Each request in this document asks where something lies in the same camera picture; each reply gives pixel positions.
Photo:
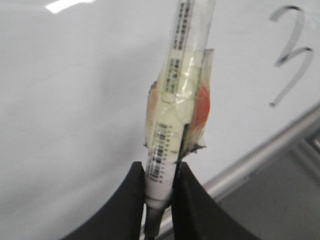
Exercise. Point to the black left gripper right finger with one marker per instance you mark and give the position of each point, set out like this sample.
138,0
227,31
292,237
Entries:
196,216

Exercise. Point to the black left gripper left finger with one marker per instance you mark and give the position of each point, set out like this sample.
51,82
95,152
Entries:
120,217

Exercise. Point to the white black whiteboard marker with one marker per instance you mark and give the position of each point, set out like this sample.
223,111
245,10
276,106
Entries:
171,105

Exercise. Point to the white whiteboard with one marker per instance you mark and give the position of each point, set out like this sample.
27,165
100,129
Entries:
74,83

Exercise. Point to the grey metal stand frame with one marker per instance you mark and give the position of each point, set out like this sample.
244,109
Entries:
282,202

